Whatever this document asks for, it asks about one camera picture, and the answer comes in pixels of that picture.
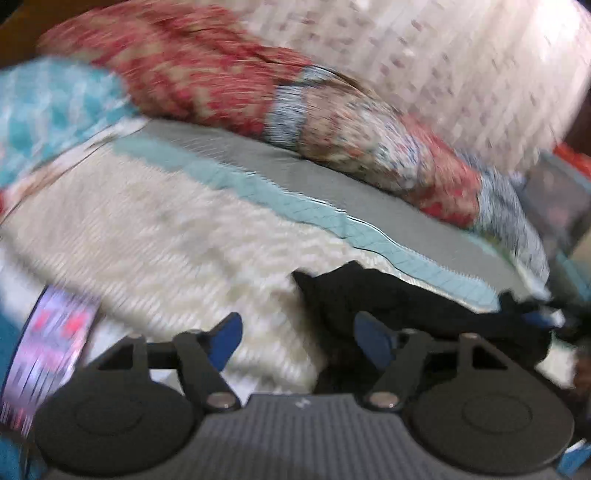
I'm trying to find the white patterned curtain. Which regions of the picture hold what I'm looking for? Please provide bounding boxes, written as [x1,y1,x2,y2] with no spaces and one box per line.
[228,0,591,175]

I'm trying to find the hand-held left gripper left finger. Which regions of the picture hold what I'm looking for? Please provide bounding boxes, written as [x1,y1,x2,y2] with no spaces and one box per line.
[96,312,244,412]

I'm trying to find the black pants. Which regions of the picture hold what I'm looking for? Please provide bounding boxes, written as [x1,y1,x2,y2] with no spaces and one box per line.
[293,261,555,394]

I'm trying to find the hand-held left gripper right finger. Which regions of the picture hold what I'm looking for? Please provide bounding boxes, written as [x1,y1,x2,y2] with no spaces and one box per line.
[354,311,509,412]

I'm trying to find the patterned teal and beige bedsheet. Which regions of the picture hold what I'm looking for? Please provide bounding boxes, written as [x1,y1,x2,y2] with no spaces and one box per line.
[0,117,555,480]

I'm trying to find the clear plastic storage box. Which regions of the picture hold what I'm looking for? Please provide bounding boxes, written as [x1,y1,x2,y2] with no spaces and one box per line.
[521,151,591,261]

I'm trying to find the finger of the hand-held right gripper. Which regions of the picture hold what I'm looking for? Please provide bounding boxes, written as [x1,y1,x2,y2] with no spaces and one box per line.
[518,308,567,331]

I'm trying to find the smartphone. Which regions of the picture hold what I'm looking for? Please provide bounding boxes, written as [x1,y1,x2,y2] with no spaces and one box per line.
[0,284,101,437]

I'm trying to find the red floral patchwork quilt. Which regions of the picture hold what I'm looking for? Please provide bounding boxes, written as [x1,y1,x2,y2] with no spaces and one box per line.
[37,0,552,288]

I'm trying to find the teal lattice pattern pillow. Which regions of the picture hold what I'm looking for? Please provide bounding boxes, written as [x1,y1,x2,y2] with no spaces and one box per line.
[0,58,140,191]

